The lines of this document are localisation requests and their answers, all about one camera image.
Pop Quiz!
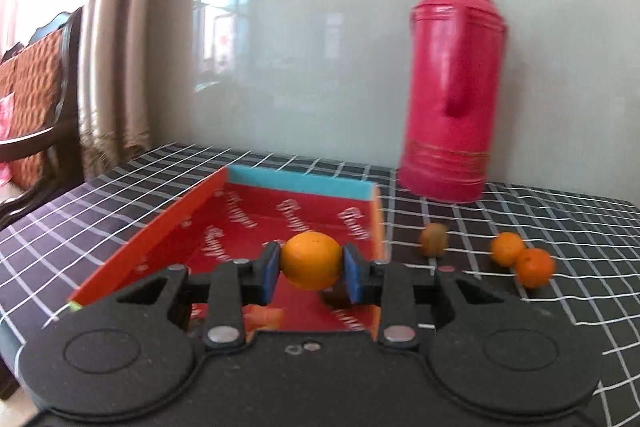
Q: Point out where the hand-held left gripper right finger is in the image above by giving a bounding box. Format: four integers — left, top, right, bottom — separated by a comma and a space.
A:
341, 244, 488, 353

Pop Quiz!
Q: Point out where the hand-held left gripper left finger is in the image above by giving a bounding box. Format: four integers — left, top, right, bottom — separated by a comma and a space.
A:
117, 241, 282, 353

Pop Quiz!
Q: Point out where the orange mandarin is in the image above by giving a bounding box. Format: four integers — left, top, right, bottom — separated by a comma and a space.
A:
280, 231, 343, 292
515, 248, 556, 288
490, 232, 527, 267

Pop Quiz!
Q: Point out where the cylindrical carrot piece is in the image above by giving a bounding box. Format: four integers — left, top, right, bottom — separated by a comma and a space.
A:
247, 305, 285, 330

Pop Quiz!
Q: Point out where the colourful cardboard box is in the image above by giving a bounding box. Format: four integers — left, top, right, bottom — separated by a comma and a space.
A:
67, 165, 386, 343

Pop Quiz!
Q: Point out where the brown-green kiwi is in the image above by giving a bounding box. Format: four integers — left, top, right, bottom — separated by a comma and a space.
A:
419, 223, 448, 257

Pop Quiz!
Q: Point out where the black white checked tablecloth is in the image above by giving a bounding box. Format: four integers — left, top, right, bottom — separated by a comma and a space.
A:
0, 142, 640, 368

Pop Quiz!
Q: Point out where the red thermos flask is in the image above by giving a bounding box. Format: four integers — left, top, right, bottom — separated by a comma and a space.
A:
397, 0, 509, 204

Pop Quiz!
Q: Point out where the dark wooden chair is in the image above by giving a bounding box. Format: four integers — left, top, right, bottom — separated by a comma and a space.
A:
0, 6, 85, 230

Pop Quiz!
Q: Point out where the beige curtain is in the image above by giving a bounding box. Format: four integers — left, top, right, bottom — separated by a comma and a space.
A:
75, 0, 166, 180

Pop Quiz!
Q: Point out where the orange patterned chair cushion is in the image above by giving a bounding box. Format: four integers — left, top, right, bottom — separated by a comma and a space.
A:
0, 29, 66, 188

